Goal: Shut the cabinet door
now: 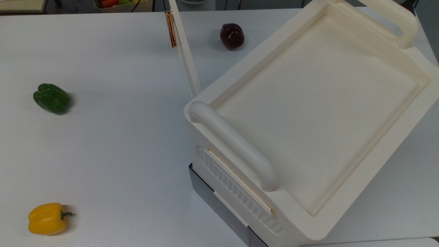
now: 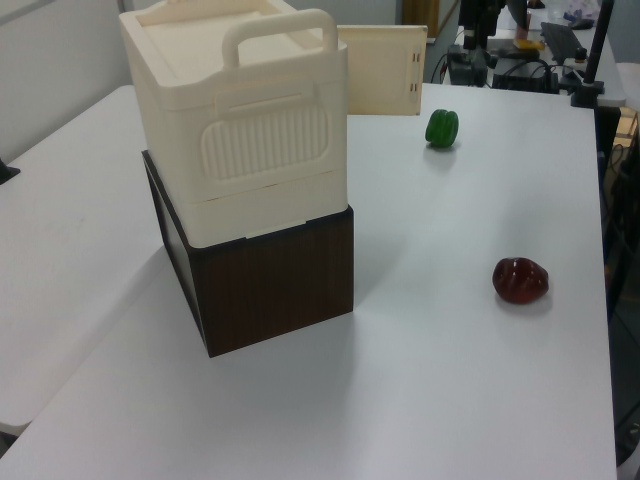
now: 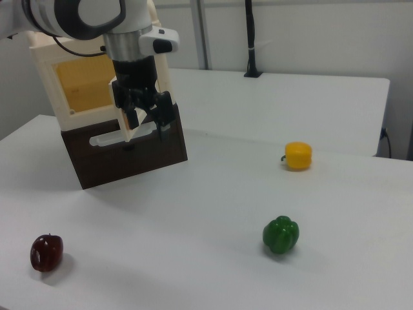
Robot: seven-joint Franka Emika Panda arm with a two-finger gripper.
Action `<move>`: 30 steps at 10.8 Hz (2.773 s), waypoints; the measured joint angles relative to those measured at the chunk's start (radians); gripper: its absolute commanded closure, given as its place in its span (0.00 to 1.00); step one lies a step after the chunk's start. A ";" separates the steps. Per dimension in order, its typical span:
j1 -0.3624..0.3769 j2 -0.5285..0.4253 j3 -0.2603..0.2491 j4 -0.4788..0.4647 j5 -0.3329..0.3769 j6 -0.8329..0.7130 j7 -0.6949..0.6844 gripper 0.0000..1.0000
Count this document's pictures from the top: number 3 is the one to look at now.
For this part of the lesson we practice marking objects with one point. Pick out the black camera stand pole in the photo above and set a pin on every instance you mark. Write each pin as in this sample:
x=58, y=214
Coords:
x=251, y=32

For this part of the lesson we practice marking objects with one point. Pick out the dark red toy apple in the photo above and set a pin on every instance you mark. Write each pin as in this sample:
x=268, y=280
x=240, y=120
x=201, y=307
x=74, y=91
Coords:
x=46, y=253

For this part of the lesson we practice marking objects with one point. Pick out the yellow toy bell pepper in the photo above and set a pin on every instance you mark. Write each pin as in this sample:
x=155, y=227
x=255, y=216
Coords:
x=298, y=156

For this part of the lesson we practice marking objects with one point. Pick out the green toy bell pepper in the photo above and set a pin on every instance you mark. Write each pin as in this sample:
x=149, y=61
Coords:
x=280, y=234

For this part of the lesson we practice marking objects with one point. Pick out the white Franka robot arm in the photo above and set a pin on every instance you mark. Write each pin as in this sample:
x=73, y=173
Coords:
x=42, y=16

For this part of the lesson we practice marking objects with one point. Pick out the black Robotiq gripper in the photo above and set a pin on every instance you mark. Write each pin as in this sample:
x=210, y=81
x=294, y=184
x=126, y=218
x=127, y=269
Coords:
x=135, y=72

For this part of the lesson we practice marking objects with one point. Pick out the cream plastic cabinet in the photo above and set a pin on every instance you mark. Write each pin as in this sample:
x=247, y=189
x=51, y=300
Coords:
x=61, y=113

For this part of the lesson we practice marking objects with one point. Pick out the cream cabinet door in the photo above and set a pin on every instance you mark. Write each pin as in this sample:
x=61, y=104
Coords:
x=124, y=130

